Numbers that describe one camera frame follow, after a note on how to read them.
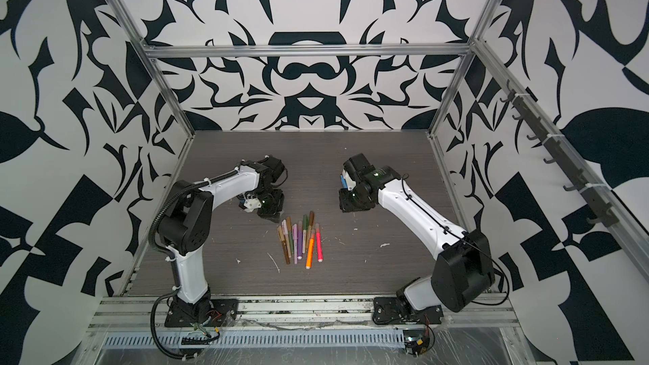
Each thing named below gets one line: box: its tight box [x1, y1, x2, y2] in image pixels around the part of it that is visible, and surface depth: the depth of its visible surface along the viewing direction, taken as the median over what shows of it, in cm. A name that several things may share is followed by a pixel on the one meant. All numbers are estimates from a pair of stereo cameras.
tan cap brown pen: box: [277, 225, 291, 265], surface depth 90 cm
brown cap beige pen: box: [305, 210, 316, 243], surface depth 94 cm
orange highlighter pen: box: [305, 228, 316, 270], surface depth 87 cm
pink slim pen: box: [292, 223, 299, 265], surface depth 90 cm
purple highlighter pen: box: [297, 220, 304, 261], surface depth 89 cm
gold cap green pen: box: [286, 216, 295, 255], surface depth 91 cm
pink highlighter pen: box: [315, 223, 324, 263], surface depth 89 cm
